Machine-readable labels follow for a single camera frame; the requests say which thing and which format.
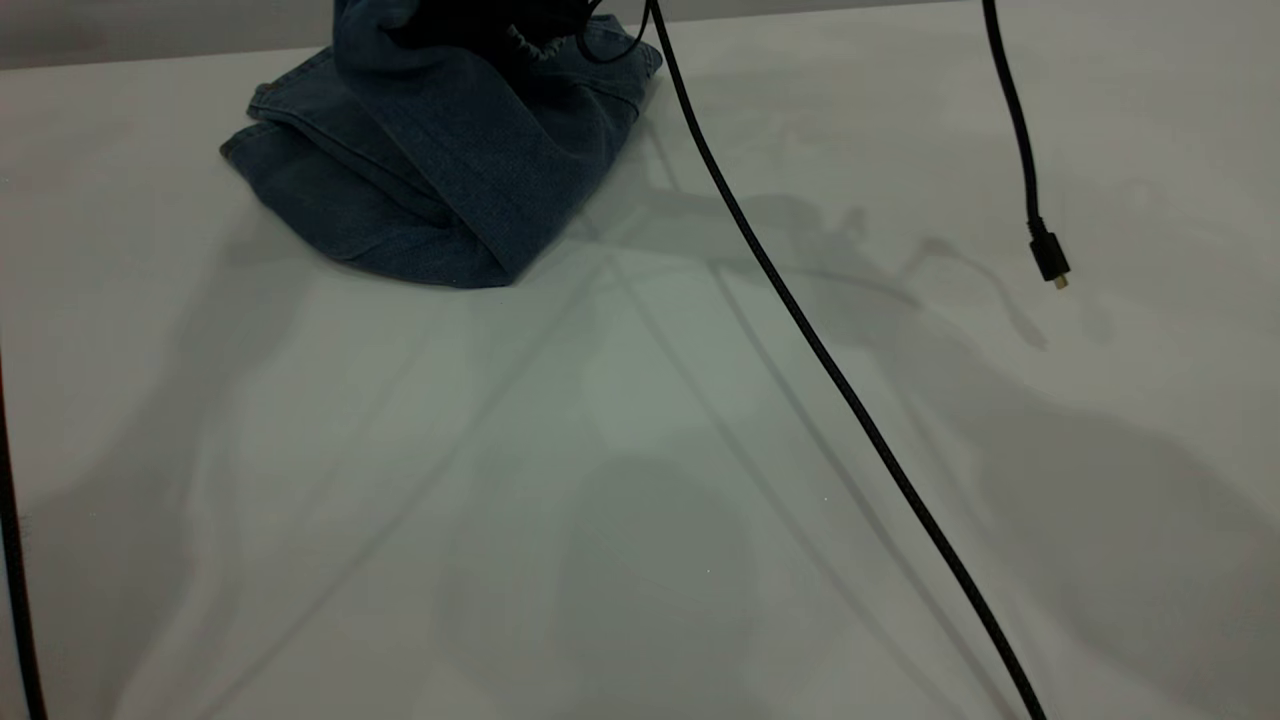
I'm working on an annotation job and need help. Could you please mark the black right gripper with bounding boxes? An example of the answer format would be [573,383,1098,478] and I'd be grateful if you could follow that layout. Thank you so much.
[385,0,593,53]

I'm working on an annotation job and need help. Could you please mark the blue denim shorts basketball print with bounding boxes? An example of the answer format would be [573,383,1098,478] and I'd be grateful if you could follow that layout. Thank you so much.
[220,0,664,291]

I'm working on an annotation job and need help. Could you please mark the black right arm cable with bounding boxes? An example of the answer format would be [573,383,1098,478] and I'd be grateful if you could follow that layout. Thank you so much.
[575,0,1049,720]

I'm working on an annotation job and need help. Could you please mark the black cable with metal plug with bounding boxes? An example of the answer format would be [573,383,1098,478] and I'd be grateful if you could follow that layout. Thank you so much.
[982,0,1073,293]

